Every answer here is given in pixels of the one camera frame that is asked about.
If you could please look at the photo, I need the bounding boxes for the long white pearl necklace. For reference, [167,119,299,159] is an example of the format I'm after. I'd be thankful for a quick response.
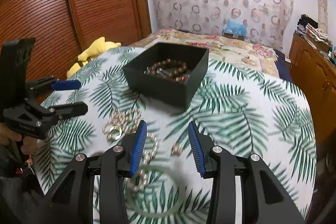
[102,108,160,193]

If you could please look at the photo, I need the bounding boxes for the pale green jade bangle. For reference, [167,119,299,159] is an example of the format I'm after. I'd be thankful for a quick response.
[125,165,187,223]

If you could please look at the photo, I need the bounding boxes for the brown wooden bead bracelet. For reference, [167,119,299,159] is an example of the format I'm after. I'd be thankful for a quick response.
[144,58,190,83]

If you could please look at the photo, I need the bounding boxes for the black open jewelry box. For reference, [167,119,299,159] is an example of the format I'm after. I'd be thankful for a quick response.
[122,43,209,110]

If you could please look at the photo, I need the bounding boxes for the person's left hand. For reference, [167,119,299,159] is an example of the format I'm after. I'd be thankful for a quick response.
[0,123,38,155]

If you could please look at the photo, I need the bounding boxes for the yellow pikachu plush toy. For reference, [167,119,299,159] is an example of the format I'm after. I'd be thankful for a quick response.
[67,36,121,79]

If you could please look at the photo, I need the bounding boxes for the palm leaf print cloth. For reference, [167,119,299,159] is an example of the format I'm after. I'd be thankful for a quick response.
[34,47,317,223]

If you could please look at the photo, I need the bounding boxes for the floral bed blanket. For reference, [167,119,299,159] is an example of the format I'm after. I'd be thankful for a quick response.
[131,28,279,78]

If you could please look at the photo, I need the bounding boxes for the blue plush toy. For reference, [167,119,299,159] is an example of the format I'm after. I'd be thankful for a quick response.
[222,19,247,40]

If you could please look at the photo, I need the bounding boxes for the wooden sideboard cabinet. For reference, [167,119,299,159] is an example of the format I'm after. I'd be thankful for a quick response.
[289,34,336,144]

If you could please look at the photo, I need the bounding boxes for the stack of folded clothes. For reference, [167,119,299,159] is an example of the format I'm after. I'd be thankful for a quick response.
[297,14,333,53]

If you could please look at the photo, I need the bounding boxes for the small gold ring pair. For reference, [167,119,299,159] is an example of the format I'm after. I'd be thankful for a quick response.
[170,143,184,156]

